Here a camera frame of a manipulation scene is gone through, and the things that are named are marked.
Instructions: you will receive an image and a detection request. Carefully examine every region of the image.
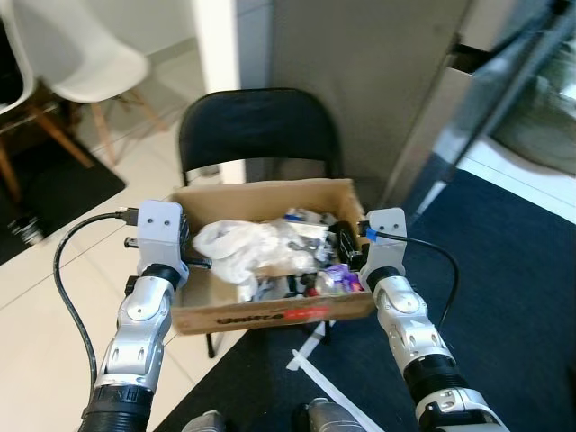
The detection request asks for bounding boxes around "brown cardboard box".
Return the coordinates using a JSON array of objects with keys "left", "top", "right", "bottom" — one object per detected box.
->
[{"left": 168, "top": 177, "right": 378, "bottom": 337}]

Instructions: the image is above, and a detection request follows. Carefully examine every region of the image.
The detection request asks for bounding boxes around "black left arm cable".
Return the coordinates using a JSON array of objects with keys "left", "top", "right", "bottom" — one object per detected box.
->
[{"left": 52, "top": 208, "right": 138, "bottom": 386}]

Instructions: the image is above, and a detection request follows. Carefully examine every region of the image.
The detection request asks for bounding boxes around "dark blue carpet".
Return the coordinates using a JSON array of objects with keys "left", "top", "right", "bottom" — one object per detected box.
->
[{"left": 153, "top": 166, "right": 576, "bottom": 432}]

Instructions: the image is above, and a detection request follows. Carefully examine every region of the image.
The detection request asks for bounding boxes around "white crumpled plastic bag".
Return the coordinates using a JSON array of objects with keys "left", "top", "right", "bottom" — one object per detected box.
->
[{"left": 192, "top": 218, "right": 327, "bottom": 303}]

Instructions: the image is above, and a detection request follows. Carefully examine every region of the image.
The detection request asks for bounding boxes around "grey left robot foot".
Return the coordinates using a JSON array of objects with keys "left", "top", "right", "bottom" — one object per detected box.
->
[{"left": 179, "top": 410, "right": 227, "bottom": 432}]

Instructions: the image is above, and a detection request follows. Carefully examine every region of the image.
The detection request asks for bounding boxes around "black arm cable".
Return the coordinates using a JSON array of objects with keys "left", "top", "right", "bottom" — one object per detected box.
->
[
  {"left": 52, "top": 208, "right": 138, "bottom": 386},
  {"left": 367, "top": 230, "right": 461, "bottom": 329}
]

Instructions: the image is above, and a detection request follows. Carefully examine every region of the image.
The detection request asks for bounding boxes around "white floor tape strip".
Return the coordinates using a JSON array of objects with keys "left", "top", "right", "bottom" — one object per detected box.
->
[{"left": 285, "top": 322, "right": 384, "bottom": 432}]

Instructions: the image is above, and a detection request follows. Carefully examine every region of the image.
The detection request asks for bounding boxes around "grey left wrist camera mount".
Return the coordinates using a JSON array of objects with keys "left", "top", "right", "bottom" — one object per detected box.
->
[{"left": 135, "top": 201, "right": 188, "bottom": 268}]

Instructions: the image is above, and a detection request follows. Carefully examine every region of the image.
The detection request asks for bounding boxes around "grey robot foot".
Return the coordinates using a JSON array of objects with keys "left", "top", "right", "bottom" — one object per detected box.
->
[
  {"left": 179, "top": 410, "right": 227, "bottom": 432},
  {"left": 301, "top": 398, "right": 366, "bottom": 432}
]

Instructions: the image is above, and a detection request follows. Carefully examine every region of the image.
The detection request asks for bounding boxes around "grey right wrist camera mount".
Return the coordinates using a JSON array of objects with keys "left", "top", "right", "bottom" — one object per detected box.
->
[{"left": 359, "top": 208, "right": 409, "bottom": 272}]

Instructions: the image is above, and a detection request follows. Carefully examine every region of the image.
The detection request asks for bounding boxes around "black folding chair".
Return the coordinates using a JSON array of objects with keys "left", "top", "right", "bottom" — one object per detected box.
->
[{"left": 176, "top": 87, "right": 344, "bottom": 359}]

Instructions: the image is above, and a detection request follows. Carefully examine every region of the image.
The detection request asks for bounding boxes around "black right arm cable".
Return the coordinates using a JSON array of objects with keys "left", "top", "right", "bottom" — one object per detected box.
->
[{"left": 367, "top": 230, "right": 461, "bottom": 329}]

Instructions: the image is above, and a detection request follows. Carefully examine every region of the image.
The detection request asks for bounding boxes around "small caster wheel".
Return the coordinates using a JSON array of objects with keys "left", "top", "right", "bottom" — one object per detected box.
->
[{"left": 8, "top": 213, "right": 45, "bottom": 247}]

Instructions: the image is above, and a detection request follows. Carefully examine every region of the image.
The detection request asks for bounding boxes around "purple snack wrapper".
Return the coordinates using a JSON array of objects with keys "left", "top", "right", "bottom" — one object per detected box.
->
[{"left": 319, "top": 263, "right": 363, "bottom": 295}]

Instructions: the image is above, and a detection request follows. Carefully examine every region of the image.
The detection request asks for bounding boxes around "white chair with wooden legs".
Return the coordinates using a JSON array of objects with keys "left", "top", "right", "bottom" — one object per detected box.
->
[
  {"left": 0, "top": 16, "right": 95, "bottom": 204},
  {"left": 13, "top": 0, "right": 169, "bottom": 168}
]

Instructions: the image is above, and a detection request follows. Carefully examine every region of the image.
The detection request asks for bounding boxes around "black floor mat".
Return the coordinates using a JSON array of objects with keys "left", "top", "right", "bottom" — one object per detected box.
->
[{"left": 0, "top": 133, "right": 128, "bottom": 267}]

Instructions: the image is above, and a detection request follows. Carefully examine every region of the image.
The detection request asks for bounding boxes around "grey right robot foot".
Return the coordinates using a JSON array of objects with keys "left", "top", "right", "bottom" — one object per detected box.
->
[{"left": 301, "top": 398, "right": 366, "bottom": 432}]

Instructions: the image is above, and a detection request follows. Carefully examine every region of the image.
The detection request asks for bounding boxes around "grey filled rubbish bag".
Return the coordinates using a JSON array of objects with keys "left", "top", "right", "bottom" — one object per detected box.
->
[{"left": 491, "top": 40, "right": 576, "bottom": 177}]

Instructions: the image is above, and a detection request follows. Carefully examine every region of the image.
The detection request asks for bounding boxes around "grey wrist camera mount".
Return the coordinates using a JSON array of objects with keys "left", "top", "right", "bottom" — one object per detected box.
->
[
  {"left": 359, "top": 208, "right": 409, "bottom": 272},
  {"left": 135, "top": 201, "right": 188, "bottom": 268}
]

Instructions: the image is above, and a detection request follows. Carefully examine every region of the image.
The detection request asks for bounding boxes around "silver foil wrapper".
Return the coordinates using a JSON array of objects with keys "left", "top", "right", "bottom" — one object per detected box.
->
[{"left": 285, "top": 208, "right": 342, "bottom": 229}]

